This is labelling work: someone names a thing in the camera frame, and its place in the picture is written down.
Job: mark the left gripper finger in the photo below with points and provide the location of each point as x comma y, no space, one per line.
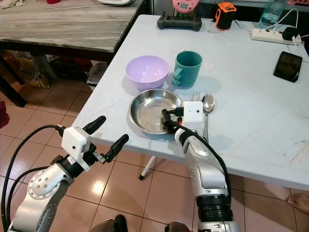
94,124
118,146

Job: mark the round stainless steel plate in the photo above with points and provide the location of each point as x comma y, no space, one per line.
147,110

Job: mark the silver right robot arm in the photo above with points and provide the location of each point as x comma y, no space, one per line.
207,174

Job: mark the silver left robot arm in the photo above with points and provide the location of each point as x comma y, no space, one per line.
41,193

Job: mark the steel fork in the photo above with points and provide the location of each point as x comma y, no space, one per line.
196,96

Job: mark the steel spoon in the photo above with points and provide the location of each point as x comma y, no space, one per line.
208,104

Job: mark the white table leg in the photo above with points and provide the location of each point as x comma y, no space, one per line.
147,168

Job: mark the purple plastic bowl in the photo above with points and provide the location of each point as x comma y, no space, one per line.
147,71

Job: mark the teal plastic mug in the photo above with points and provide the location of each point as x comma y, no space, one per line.
188,70

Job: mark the white round coaster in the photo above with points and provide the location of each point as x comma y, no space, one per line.
209,66

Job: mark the robot left leg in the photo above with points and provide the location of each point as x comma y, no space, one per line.
110,224

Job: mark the red item on floor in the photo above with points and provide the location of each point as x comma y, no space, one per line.
4,115

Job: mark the black handheld controller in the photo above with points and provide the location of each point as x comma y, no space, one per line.
179,21

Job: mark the wood grain top table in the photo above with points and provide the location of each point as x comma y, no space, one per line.
63,26

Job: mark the pink round gadget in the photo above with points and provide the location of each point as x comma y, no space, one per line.
187,5

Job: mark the white dish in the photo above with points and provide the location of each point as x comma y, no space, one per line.
116,2

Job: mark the black smartphone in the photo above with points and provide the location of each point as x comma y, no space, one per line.
288,66

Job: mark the white power strip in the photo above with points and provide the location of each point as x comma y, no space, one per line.
270,36

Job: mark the small red item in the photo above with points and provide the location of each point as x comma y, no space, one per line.
54,1

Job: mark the clear plastic water bottle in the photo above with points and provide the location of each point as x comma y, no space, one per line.
273,13

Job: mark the black power adapter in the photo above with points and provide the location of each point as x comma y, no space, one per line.
292,34

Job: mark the beige crumpled cloth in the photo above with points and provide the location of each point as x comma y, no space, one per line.
12,3

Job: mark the person's bare foot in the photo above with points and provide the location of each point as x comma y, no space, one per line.
299,203

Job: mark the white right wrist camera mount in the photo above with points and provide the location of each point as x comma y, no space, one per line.
193,113

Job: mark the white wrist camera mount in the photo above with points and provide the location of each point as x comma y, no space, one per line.
193,113
76,141

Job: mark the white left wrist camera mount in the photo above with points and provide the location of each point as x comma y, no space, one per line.
76,141

